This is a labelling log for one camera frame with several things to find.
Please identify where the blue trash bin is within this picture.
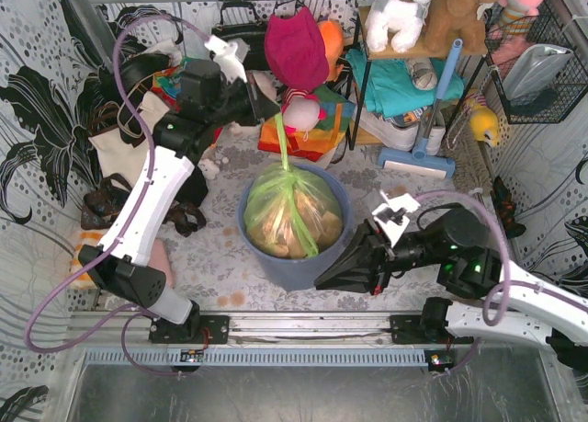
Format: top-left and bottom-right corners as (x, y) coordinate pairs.
(236, 164), (355, 291)

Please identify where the green trash bag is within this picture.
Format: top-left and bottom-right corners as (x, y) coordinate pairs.
(243, 114), (344, 259)

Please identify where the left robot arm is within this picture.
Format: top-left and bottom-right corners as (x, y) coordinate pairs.
(79, 61), (280, 343)

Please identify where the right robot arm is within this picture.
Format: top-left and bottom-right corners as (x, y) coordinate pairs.
(314, 203), (587, 371)

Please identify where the colorful patterned bag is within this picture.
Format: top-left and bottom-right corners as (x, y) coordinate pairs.
(151, 57), (188, 110)

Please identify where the cream canvas tote bag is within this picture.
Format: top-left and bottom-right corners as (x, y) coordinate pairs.
(87, 90), (171, 188)

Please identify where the brown patterned bag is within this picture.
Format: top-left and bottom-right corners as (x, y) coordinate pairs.
(81, 173), (207, 237)

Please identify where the cream plush sheep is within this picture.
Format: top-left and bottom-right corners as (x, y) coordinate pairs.
(230, 70), (277, 126)

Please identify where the pink white plush toy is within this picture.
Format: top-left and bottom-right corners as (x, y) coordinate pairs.
(282, 87), (327, 134)

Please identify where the rainbow striped cloth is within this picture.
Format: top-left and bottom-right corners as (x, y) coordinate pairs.
(285, 85), (356, 162)

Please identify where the black leather handbag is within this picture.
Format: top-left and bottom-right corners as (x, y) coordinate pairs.
(211, 1), (270, 71)

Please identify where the orange plush toy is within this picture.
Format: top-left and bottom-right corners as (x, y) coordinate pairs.
(318, 19), (344, 82)

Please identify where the wooden metal shelf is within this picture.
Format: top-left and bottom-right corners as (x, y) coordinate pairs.
(345, 4), (489, 152)

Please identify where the blue floor sweeper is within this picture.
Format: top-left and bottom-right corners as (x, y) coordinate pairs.
(378, 38), (463, 178)

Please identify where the black cloth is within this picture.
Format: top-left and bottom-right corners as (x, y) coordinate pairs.
(175, 167), (209, 207)

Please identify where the metal pole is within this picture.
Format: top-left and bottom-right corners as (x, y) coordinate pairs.
(468, 188), (494, 211)

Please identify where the teal folded cloth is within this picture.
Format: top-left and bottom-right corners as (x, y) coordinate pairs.
(345, 49), (465, 118)

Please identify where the grey sneaker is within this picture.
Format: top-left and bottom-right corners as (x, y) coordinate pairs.
(405, 57), (437, 91)

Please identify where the white plush dog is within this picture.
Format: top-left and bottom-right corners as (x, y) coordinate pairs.
(366, 0), (432, 53)

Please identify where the yellow plush duck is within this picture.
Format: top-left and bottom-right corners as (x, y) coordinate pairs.
(465, 93), (499, 147)

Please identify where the pink eyeglass case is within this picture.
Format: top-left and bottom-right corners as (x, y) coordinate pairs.
(148, 238), (175, 288)

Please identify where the brown teddy bear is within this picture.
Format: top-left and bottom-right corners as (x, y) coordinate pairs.
(424, 0), (499, 54)

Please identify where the silver foil pouch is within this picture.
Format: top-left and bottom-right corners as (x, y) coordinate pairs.
(503, 44), (574, 100)

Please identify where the orange checkered towel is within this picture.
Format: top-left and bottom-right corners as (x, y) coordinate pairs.
(70, 230), (107, 290)

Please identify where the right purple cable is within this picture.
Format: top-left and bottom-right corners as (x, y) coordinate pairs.
(413, 189), (588, 326)

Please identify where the purple cable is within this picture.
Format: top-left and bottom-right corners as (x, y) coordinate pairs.
(413, 189), (588, 326)
(23, 15), (212, 377)

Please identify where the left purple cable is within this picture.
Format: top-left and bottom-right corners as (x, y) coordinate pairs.
(23, 15), (212, 377)

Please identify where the black wire basket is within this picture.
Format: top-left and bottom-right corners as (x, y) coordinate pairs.
(485, 3), (587, 125)

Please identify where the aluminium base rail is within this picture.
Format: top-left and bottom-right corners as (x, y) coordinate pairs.
(68, 309), (561, 368)

